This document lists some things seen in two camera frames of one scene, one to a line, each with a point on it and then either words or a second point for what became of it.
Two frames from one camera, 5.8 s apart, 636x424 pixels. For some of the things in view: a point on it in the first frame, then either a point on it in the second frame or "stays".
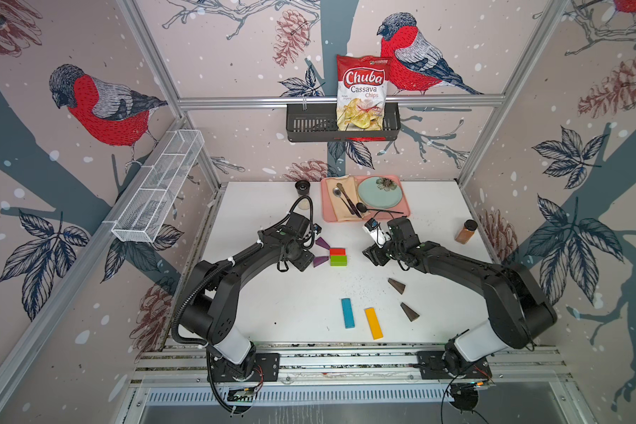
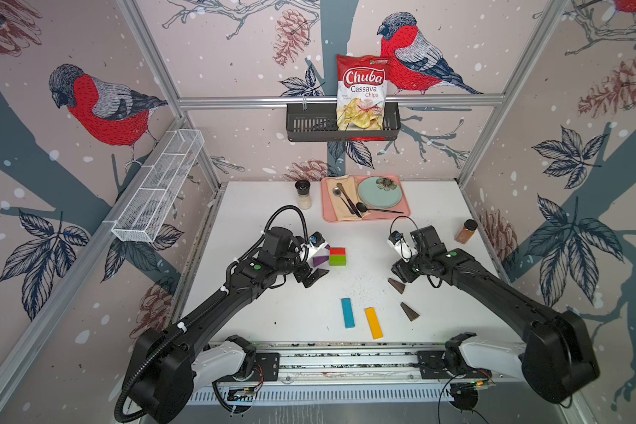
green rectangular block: (338, 261) stays
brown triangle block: (397, 284) stays
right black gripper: (373, 253) -> (399, 268)
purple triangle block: (319, 260) stays
